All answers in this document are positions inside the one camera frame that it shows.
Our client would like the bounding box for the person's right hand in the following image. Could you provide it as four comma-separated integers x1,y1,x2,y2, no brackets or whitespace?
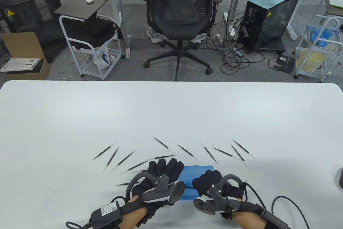
192,170,269,220

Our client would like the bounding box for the person's left hand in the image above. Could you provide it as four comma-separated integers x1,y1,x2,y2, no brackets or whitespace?
131,159,185,227

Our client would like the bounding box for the group of black pen refills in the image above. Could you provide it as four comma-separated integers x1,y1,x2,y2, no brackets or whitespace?
92,136,255,186

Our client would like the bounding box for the blue stationery box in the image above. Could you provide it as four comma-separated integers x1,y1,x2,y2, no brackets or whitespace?
177,165,215,201

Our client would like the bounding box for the single black pen refill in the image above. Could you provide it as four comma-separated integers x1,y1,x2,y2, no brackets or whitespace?
177,144,195,158

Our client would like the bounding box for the person's left forearm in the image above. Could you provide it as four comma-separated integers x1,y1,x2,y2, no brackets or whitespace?
119,196,148,229

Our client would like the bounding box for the person's right forearm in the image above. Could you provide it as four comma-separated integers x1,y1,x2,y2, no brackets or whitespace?
232,210,268,229

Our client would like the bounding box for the flat white box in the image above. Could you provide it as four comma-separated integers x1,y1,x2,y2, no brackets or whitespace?
0,58,42,73

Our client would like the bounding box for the brown cardboard box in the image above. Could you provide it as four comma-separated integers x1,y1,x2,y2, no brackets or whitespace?
0,32,50,81

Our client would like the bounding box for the grey tracking controller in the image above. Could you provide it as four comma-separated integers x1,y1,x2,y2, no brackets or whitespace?
126,173,186,204
193,174,246,215

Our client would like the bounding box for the black wrist module white label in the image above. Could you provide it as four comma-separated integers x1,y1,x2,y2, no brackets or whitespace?
90,201,124,229

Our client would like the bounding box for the white metal trolley cart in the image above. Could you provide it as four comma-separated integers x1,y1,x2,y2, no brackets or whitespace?
293,15,343,82
59,15,126,81

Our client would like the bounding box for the white plastic bag blue print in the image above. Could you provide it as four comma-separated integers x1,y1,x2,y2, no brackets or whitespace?
94,46,116,69

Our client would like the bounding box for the black mesh office chair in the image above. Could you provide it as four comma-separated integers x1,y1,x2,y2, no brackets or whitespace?
141,0,223,81

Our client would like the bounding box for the flat black package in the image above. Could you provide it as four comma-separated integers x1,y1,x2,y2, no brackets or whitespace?
269,54,295,74

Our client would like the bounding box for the black bag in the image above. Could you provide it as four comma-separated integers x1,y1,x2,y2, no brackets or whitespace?
64,17,124,50

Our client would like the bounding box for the yellow basket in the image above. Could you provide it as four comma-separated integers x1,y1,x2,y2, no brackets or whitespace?
296,47,328,73

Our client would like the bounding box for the white desk leg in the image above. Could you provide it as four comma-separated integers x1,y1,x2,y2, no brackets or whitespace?
106,0,132,60
285,0,309,40
223,0,255,38

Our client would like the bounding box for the black glass-sided computer tower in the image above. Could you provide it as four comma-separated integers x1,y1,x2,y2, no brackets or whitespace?
237,0,302,54

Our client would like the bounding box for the dark brown side table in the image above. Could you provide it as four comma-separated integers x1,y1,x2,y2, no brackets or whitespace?
54,0,114,21
323,0,343,17

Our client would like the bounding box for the black computer case yellow sticker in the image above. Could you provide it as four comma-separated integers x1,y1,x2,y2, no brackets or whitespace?
0,0,67,64

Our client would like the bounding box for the black wrist module with strap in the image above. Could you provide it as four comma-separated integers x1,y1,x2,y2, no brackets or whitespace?
259,208,291,229

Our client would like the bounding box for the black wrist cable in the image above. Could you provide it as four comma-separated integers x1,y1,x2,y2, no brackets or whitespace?
66,221,93,229
271,196,310,229

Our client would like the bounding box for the bundle of black cables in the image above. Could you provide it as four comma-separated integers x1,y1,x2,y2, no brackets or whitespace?
208,12,266,75

